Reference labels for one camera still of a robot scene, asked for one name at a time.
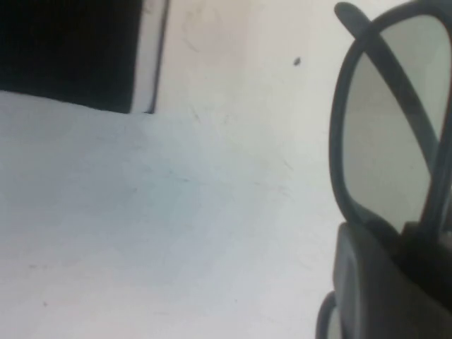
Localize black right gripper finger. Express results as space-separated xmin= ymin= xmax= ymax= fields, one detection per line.
xmin=333 ymin=221 xmax=452 ymax=339

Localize black framed glasses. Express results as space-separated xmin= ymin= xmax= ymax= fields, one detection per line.
xmin=315 ymin=0 xmax=452 ymax=339

